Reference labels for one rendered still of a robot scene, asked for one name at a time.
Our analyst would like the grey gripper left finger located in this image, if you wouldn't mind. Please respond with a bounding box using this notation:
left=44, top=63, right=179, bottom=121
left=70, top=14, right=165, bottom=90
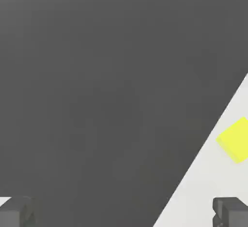
left=0, top=196, right=37, bottom=227

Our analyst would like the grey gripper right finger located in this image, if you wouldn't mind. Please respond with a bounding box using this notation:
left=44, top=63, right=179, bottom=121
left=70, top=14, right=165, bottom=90
left=212, top=197, right=248, bottom=227

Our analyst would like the small yellow cube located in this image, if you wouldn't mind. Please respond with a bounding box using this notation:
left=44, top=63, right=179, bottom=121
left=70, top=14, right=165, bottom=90
left=215, top=116, right=248, bottom=164

